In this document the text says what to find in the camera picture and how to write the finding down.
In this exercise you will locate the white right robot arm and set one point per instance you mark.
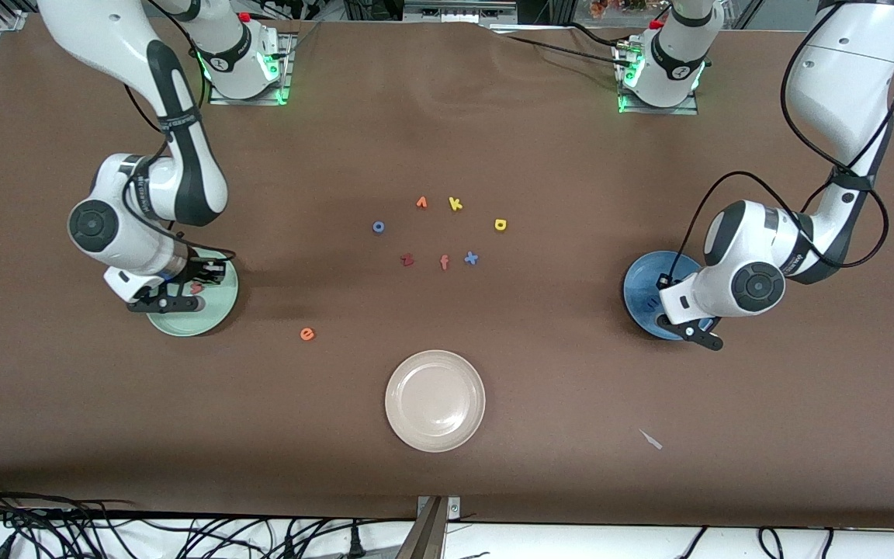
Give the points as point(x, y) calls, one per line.
point(105, 31)

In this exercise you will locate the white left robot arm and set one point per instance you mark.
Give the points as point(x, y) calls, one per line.
point(843, 78)

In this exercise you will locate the green plate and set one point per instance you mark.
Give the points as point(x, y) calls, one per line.
point(199, 322)

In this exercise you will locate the blue plate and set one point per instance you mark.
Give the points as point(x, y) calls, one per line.
point(641, 287)

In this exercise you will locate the small grey paper scrap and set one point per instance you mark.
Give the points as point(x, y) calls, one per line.
point(651, 440)

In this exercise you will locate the brown table cover sheet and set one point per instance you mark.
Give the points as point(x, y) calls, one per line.
point(385, 140)

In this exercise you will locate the beige plate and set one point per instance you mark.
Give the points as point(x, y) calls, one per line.
point(435, 404)

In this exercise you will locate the grey metal box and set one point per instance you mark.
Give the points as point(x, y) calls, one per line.
point(455, 12)

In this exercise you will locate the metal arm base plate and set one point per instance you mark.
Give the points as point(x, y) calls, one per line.
point(649, 111)
point(287, 70)

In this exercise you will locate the grey metal bracket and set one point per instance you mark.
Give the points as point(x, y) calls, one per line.
point(431, 536)

